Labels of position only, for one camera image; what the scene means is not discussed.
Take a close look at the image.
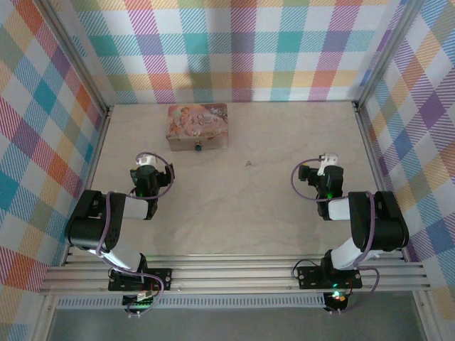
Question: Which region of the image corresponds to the fairy print keepsake box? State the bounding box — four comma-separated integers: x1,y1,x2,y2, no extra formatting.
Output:
166,103,229,152

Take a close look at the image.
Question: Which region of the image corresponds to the small controller circuit board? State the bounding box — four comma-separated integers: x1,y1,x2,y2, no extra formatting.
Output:
322,290,348,314
122,290,159,318

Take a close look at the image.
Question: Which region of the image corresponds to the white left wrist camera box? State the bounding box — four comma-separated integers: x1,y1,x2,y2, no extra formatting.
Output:
136,153,158,168

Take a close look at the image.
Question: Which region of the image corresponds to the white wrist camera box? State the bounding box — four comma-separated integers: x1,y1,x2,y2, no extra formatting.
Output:
318,151,339,175
136,153,158,168

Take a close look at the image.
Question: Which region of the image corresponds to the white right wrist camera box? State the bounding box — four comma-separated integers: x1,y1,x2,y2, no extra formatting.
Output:
318,151,339,175

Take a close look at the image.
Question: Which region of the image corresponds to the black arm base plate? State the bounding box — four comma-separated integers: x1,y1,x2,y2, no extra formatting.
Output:
107,268,173,293
296,264,363,290

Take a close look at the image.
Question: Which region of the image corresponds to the wide aluminium frame rail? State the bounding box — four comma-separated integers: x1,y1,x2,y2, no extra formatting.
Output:
37,261,432,296

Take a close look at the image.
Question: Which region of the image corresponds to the aluminium frame post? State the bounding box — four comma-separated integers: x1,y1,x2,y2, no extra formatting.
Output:
32,293,60,341
33,0,114,113
411,291,437,341
353,0,423,107

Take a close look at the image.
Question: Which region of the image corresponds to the grey slotted cable duct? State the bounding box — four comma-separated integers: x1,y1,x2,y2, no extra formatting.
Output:
55,296,327,310

